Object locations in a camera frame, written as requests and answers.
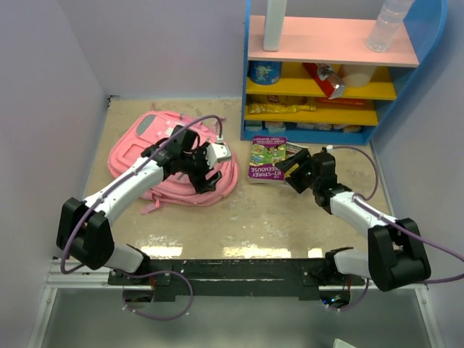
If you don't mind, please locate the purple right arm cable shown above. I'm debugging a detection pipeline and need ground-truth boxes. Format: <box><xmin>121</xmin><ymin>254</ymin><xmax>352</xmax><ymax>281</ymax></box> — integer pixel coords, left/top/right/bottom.
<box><xmin>326</xmin><ymin>144</ymin><xmax>464</xmax><ymax>312</ymax></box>

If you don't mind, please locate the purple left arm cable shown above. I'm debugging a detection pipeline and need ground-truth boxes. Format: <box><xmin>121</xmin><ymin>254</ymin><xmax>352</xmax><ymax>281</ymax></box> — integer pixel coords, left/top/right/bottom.
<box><xmin>59</xmin><ymin>115</ymin><xmax>224</xmax><ymax>320</ymax></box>

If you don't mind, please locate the white tall bottle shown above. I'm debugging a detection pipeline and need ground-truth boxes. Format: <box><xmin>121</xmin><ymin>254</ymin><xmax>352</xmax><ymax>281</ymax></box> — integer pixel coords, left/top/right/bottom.
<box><xmin>263</xmin><ymin>0</ymin><xmax>287</xmax><ymax>51</ymax></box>

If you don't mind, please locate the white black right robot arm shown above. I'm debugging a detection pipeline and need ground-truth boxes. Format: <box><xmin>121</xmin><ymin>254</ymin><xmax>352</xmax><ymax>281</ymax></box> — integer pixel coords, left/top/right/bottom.
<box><xmin>275</xmin><ymin>149</ymin><xmax>431</xmax><ymax>291</ymax></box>

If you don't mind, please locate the red snack box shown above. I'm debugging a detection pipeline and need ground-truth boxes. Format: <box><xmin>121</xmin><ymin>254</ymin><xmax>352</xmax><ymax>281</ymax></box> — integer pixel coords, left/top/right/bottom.
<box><xmin>302</xmin><ymin>62</ymin><xmax>346</xmax><ymax>99</ymax></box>

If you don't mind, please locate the red flat package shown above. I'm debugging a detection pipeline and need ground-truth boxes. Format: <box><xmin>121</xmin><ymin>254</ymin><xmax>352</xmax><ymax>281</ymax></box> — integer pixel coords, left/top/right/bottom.
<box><xmin>315</xmin><ymin>97</ymin><xmax>373</xmax><ymax>110</ymax></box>

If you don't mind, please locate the white plastic cup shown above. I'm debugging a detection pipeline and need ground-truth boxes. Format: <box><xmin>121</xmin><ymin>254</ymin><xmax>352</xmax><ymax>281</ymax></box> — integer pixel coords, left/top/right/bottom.
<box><xmin>339</xmin><ymin>65</ymin><xmax>377</xmax><ymax>88</ymax></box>

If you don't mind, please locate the clear plastic water bottle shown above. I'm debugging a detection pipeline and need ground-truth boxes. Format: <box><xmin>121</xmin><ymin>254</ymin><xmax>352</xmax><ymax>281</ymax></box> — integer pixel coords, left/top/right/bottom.
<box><xmin>366</xmin><ymin>0</ymin><xmax>415</xmax><ymax>52</ymax></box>

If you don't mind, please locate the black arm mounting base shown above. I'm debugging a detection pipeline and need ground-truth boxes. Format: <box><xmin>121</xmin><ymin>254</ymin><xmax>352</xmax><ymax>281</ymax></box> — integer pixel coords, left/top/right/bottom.
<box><xmin>108</xmin><ymin>258</ymin><xmax>365</xmax><ymax>302</ymax></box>

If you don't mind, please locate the pink student backpack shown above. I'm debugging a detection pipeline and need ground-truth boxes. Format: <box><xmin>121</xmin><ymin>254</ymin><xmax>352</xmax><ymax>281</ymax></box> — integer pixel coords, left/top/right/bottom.
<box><xmin>107</xmin><ymin>111</ymin><xmax>239</xmax><ymax>214</ymax></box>

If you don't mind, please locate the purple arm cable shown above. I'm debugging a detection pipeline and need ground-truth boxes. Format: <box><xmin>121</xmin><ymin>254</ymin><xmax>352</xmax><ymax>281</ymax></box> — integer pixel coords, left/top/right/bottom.
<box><xmin>59</xmin><ymin>115</ymin><xmax>224</xmax><ymax>320</ymax></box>
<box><xmin>326</xmin><ymin>144</ymin><xmax>464</xmax><ymax>312</ymax></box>

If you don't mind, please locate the blue round tin can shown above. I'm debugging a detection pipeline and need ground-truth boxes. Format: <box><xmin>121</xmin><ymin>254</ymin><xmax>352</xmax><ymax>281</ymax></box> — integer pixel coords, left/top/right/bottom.
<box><xmin>248</xmin><ymin>61</ymin><xmax>283</xmax><ymax>86</ymax></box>

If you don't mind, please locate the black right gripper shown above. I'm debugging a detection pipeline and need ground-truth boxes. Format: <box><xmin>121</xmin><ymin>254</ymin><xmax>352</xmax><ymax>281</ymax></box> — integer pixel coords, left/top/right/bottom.
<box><xmin>275</xmin><ymin>149</ymin><xmax>320</xmax><ymax>194</ymax></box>

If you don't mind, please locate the purple book underneath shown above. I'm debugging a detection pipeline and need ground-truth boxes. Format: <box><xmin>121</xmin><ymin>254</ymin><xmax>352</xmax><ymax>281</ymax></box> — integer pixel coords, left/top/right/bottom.
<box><xmin>248</xmin><ymin>136</ymin><xmax>287</xmax><ymax>184</ymax></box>

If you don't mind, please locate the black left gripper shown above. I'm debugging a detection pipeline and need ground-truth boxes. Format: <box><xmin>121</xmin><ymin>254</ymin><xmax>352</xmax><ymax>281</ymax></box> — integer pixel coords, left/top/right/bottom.
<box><xmin>181</xmin><ymin>142</ymin><xmax>222</xmax><ymax>194</ymax></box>

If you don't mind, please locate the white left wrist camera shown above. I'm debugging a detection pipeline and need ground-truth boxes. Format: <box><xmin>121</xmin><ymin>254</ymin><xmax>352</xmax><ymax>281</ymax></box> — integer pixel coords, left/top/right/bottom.
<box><xmin>207</xmin><ymin>143</ymin><xmax>232</xmax><ymax>167</ymax></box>

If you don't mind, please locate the yellow chips bag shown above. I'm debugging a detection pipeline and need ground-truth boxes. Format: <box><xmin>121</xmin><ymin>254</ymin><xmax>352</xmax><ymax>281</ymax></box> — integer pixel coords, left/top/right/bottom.
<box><xmin>246</xmin><ymin>94</ymin><xmax>317</xmax><ymax>115</ymax></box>

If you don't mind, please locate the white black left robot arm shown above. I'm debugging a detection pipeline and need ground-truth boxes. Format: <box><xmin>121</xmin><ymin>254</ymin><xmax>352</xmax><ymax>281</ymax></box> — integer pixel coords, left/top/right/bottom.
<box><xmin>57</xmin><ymin>126</ymin><xmax>232</xmax><ymax>284</ymax></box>

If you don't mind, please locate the blue wooden shelf unit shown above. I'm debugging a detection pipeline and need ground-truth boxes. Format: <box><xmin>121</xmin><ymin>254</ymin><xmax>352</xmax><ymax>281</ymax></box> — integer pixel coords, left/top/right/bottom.
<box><xmin>241</xmin><ymin>1</ymin><xmax>448</xmax><ymax>145</ymax></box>

